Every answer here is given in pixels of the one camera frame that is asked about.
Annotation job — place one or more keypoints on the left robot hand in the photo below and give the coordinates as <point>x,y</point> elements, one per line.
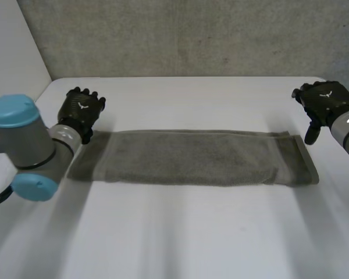
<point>80,109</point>

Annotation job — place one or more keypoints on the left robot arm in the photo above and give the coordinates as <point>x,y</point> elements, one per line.
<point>23,145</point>

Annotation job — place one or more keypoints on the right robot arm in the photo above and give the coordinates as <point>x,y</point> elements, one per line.
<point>347,130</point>

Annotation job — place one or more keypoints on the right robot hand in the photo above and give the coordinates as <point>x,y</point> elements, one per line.
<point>325,102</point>

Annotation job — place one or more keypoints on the grey towel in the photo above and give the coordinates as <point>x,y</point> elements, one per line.
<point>192,158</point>

